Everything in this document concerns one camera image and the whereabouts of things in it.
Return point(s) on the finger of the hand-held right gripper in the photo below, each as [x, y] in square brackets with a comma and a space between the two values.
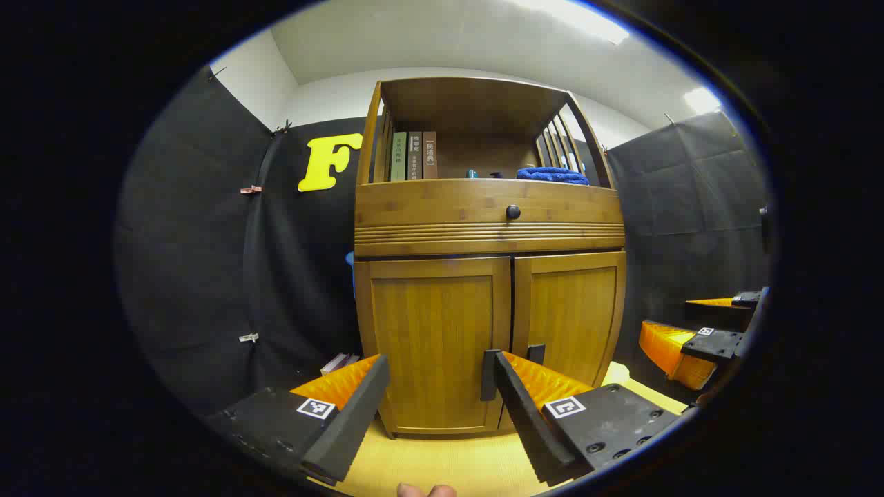
[666, 348]
[718, 317]

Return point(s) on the copper clip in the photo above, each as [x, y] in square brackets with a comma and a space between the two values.
[251, 189]

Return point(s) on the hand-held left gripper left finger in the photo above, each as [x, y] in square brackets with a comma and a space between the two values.
[352, 421]

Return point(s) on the black backdrop cloth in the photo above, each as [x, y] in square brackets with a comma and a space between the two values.
[690, 207]
[200, 262]

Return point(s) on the dark grey book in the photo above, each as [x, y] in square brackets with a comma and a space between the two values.
[415, 157]

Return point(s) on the wooden double-door shoe cabinet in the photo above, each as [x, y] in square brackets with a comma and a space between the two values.
[483, 235]

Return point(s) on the black round drawer knob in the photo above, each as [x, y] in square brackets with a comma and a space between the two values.
[513, 212]

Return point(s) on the silver clip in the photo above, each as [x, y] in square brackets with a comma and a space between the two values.
[248, 337]

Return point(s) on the brown book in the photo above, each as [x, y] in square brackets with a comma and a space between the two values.
[430, 155]

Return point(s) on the light purple book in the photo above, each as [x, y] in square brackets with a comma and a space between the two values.
[333, 364]

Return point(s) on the small ceiling light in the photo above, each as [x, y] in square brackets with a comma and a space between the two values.
[702, 100]

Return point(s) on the wooden cabinet drawer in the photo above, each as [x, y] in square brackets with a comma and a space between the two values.
[442, 207]

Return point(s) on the white pink book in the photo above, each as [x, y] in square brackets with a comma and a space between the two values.
[351, 359]

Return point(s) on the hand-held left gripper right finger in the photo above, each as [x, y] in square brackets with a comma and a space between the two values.
[525, 421]

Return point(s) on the wooden cabinet door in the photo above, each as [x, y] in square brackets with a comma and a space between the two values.
[573, 310]
[431, 324]

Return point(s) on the blue towel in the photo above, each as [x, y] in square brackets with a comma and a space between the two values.
[552, 176]

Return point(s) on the black clip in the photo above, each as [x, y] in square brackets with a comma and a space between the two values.
[282, 128]

